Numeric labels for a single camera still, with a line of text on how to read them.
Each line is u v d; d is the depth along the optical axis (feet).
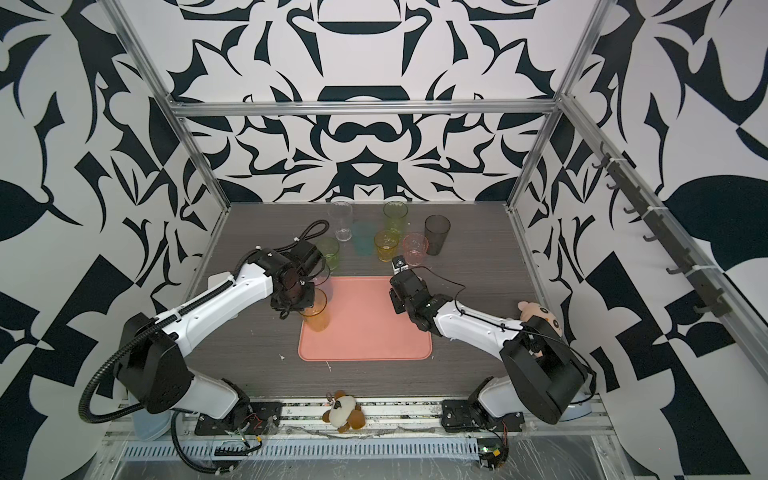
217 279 3.09
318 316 2.54
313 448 2.34
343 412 2.39
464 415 2.43
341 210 3.37
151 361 1.38
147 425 2.32
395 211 3.32
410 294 2.21
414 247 3.35
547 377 1.41
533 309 2.84
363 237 3.24
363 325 3.01
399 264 2.52
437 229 3.15
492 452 2.34
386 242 3.40
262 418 2.44
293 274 1.98
